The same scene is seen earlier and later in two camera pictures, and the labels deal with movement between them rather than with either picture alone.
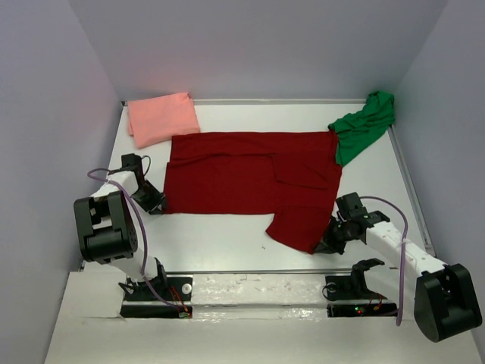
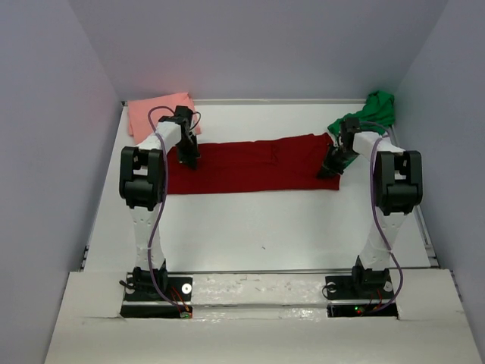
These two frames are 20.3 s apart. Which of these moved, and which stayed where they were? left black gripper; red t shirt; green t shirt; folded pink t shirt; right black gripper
Moved: left black gripper; red t shirt; right black gripper
Stayed: green t shirt; folded pink t shirt
